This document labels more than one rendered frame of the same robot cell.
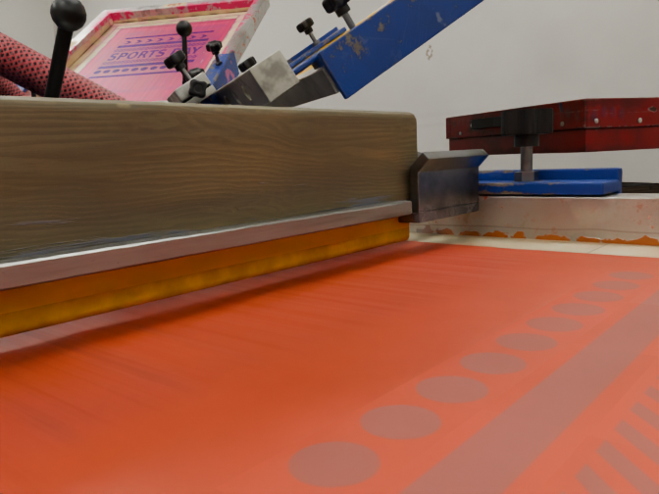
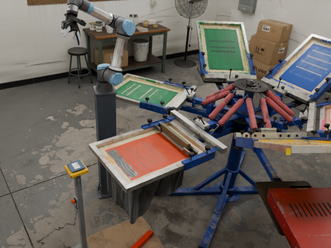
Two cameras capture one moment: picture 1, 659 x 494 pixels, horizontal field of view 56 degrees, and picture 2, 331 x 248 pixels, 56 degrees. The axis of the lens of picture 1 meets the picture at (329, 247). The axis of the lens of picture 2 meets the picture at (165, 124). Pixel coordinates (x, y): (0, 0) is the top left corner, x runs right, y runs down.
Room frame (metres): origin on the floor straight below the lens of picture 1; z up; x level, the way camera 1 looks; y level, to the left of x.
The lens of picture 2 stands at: (0.69, -2.04, 2.42)
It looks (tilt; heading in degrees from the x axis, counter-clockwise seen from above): 31 degrees down; 101
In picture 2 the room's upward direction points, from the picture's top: 5 degrees clockwise
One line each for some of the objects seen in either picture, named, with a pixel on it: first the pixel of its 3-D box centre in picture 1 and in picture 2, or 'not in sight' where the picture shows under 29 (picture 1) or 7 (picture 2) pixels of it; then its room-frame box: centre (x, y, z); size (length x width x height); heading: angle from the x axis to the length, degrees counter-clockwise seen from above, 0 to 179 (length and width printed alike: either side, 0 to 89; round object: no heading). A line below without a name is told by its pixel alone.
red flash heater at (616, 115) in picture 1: (621, 127); (326, 231); (1.37, -0.65, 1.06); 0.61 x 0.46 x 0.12; 109
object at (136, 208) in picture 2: not in sight; (159, 191); (0.33, -0.29, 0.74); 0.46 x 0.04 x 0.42; 49
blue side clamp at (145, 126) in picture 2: not in sight; (156, 125); (0.16, 0.25, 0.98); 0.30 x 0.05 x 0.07; 49
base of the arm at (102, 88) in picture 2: not in sight; (104, 83); (-0.36, 0.33, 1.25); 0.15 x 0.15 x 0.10
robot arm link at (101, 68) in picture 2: not in sight; (104, 72); (-0.35, 0.33, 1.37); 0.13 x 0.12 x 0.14; 147
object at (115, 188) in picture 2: not in sight; (118, 186); (0.02, -0.33, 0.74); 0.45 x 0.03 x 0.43; 139
